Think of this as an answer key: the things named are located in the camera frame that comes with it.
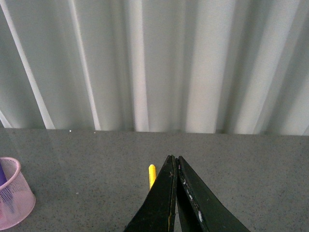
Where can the yellow marker pen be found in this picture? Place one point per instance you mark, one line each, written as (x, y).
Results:
(152, 175)

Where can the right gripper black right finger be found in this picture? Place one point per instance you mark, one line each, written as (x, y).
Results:
(198, 207)

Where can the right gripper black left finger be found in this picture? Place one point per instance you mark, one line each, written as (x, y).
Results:
(157, 213)

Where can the pink mesh pen cup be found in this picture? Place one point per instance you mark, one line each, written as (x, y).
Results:
(23, 198)

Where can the white pleated curtain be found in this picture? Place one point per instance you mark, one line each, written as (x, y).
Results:
(203, 66)

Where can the purple marker pen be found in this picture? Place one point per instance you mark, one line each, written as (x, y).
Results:
(6, 193)

